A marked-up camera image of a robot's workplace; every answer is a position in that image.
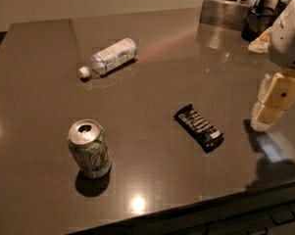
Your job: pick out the steel snack dispenser base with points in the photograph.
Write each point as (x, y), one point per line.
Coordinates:
(225, 14)

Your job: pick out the black rxbar chocolate wrapper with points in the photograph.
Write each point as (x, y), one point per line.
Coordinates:
(203, 132)

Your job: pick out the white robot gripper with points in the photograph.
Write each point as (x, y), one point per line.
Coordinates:
(288, 46)

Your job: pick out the clear plastic water bottle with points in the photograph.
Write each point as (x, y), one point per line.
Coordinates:
(110, 58)

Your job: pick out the green white soda can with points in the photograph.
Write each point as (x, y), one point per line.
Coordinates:
(87, 143)

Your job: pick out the black mesh cup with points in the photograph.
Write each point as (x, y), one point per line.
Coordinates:
(259, 18)

